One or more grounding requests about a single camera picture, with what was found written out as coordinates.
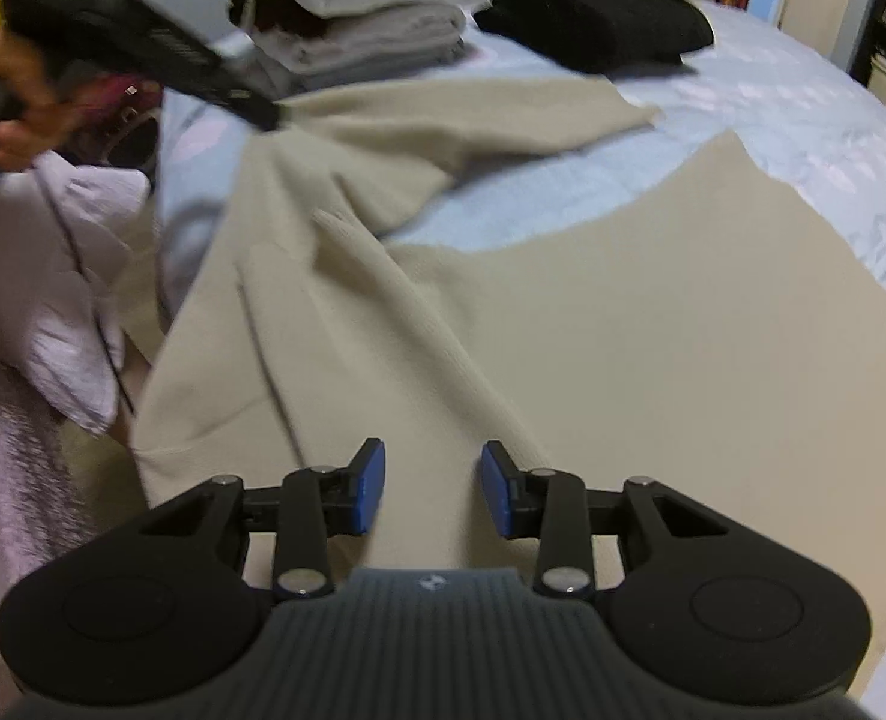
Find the grey folded garment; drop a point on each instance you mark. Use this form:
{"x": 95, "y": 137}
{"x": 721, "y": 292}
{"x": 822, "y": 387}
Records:
{"x": 383, "y": 75}

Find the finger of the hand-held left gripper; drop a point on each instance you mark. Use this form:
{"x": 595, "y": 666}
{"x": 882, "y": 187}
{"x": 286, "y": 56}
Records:
{"x": 248, "y": 97}

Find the light beige folded garment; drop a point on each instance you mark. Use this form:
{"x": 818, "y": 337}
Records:
{"x": 383, "y": 34}

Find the person's left hand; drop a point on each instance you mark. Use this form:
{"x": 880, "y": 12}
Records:
{"x": 38, "y": 120}

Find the black folded garment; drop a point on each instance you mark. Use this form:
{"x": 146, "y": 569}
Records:
{"x": 600, "y": 7}

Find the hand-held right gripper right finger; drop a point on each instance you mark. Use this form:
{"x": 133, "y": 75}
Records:
{"x": 497, "y": 487}

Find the pale pink cloth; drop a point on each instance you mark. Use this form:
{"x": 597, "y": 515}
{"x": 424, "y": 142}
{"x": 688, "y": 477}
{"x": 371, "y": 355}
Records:
{"x": 38, "y": 277}

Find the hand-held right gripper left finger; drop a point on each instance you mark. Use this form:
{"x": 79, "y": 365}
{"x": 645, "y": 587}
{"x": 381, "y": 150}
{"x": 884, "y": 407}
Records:
{"x": 368, "y": 484}

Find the dark maroon folded garment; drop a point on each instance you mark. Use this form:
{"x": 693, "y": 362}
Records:
{"x": 282, "y": 15}

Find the mauve fuzzy cloth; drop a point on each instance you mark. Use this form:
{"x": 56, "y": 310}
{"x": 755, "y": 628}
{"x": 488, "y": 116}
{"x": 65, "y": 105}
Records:
{"x": 30, "y": 502}

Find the blue bedsheet with pink dots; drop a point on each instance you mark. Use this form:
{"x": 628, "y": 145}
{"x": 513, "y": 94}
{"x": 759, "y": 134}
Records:
{"x": 788, "y": 127}

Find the beige sweater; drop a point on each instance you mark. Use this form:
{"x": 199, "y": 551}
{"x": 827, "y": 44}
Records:
{"x": 563, "y": 352}

